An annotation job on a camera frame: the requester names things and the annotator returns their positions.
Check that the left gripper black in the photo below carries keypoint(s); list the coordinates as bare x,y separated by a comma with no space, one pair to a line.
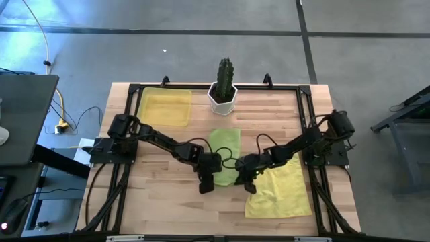
210,164

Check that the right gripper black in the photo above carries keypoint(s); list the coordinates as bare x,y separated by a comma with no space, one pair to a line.
252,164

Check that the yellow microfiber towel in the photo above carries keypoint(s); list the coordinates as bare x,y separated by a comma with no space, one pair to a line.
282,195

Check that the green microfiber towel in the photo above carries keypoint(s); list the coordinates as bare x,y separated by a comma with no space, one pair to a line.
225,138

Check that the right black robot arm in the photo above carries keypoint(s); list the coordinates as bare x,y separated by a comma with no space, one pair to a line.
295,144

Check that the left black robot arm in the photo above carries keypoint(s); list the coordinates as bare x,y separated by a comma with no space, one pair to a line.
161,139

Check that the yellow translucent plastic basket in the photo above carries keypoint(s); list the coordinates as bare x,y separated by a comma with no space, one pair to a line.
164,107

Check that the green cactus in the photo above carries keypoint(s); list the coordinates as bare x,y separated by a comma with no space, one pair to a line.
224,75

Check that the white paper sheet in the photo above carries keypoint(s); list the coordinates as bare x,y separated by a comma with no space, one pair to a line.
82,154

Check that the grey metal cart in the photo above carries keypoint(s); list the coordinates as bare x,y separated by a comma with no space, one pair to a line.
406,134

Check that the dark grey desk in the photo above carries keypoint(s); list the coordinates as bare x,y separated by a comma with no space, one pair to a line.
23,117

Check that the black computer mouse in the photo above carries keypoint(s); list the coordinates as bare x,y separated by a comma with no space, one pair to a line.
12,215

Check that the white edge bracket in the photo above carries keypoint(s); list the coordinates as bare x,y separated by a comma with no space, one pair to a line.
312,239
124,238

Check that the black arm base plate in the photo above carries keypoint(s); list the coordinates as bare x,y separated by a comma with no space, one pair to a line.
339,158
100,158

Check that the black aluminium table frame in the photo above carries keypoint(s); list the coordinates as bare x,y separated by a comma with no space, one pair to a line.
302,101

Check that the black frame clamp bracket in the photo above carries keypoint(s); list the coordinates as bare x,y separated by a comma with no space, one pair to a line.
165,80
267,80

